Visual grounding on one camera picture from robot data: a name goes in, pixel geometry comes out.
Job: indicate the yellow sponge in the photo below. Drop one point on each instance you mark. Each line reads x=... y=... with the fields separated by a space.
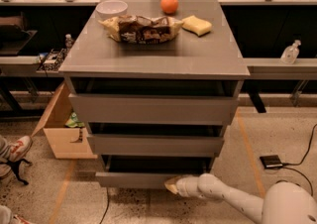
x=197 y=26

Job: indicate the black tripod leg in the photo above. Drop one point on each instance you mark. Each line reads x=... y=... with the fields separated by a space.
x=15 y=167

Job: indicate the black foot pedal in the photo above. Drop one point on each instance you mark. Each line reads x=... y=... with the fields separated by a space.
x=272 y=161

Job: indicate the white bowl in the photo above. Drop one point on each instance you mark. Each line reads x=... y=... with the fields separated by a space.
x=111 y=8

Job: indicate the grey bottom drawer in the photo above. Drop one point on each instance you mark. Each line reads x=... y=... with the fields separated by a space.
x=148 y=172

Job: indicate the cardboard box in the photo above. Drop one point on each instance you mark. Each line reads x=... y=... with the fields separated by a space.
x=65 y=142

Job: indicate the hand sanitizer bottle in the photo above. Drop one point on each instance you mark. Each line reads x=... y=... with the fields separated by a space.
x=291 y=53

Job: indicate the grey middle drawer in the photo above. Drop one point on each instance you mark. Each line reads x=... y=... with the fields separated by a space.
x=155 y=140

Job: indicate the brown chip bag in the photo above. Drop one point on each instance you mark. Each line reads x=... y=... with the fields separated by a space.
x=134 y=29

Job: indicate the tray of small parts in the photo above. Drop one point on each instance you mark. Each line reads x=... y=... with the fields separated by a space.
x=53 y=60

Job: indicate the green packet in box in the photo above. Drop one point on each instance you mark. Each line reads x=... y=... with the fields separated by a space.
x=74 y=122

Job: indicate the grey drawer cabinet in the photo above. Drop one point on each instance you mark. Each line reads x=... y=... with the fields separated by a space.
x=213 y=56

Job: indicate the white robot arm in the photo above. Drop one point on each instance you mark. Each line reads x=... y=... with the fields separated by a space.
x=284 y=203

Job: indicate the grey top drawer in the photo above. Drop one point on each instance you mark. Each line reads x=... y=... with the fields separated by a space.
x=154 y=101

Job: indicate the grey drawer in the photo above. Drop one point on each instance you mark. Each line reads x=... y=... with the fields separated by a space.
x=154 y=101
x=155 y=140
x=148 y=172

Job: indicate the red white sneaker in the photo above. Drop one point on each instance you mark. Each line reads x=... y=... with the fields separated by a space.
x=19 y=148

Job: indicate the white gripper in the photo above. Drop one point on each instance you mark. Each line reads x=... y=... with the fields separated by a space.
x=183 y=186

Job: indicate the clear plastic bottle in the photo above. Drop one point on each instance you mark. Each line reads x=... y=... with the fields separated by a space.
x=68 y=41

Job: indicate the orange fruit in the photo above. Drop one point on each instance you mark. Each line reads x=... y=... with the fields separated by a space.
x=169 y=6

